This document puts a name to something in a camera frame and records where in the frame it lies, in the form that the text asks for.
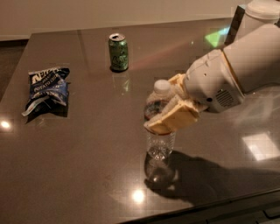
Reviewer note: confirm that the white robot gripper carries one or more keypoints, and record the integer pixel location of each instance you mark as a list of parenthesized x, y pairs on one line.
[(212, 80)]

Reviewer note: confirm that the clear plastic water bottle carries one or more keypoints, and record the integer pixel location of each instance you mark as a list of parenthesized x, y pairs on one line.
[(160, 140)]

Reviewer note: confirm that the dark box behind container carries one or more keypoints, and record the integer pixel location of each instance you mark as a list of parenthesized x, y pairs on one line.
[(235, 24)]

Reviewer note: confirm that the green soda can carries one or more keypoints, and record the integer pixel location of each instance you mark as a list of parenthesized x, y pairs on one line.
[(118, 52)]

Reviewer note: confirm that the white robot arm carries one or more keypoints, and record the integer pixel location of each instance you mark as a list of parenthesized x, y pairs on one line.
[(254, 63)]

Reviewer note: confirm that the white lidded container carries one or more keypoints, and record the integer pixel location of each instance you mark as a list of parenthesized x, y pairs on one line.
[(256, 18)]

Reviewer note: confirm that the blue potato chip bag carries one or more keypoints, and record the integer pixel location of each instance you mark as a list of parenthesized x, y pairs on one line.
[(47, 86)]

